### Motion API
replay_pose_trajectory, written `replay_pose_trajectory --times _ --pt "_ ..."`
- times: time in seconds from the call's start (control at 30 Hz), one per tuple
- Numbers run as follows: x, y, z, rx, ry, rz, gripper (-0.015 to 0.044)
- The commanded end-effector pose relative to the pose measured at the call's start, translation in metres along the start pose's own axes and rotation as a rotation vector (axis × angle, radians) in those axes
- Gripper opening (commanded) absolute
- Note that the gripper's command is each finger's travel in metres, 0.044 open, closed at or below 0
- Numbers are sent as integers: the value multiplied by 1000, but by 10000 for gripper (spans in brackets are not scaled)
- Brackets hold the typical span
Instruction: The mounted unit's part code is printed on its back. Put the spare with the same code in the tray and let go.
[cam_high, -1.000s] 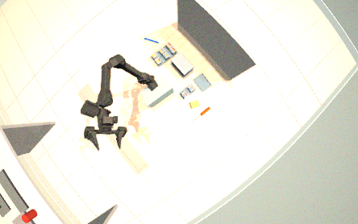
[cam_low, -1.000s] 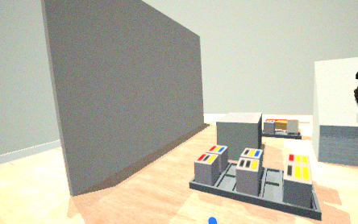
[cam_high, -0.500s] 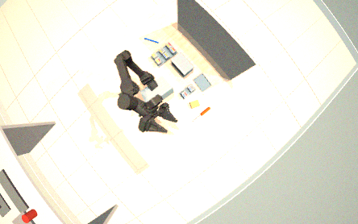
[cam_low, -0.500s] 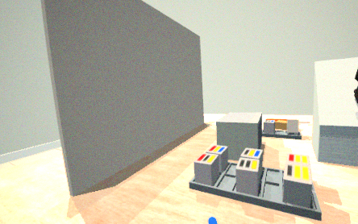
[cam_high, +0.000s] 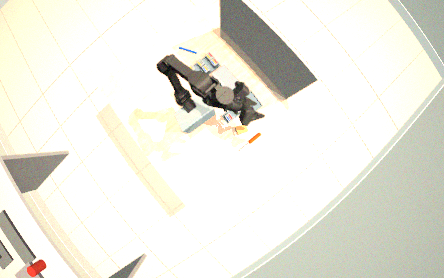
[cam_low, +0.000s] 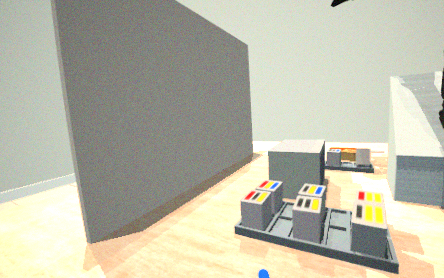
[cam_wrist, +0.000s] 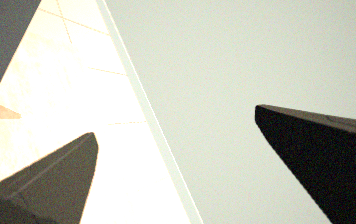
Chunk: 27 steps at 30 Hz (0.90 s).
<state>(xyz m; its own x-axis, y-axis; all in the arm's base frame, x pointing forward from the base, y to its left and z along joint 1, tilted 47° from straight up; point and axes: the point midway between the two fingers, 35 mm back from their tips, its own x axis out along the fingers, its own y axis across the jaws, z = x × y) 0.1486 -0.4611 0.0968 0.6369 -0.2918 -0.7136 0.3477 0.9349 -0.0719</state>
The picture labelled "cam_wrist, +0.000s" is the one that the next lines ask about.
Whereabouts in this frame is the grey panel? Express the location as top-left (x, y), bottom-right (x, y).
top-left (0, 0), bottom-right (42, 82)

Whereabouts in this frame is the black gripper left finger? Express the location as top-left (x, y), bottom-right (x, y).
top-left (0, 132), bottom-right (99, 224)

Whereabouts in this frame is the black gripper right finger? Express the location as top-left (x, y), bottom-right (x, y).
top-left (255, 104), bottom-right (356, 224)

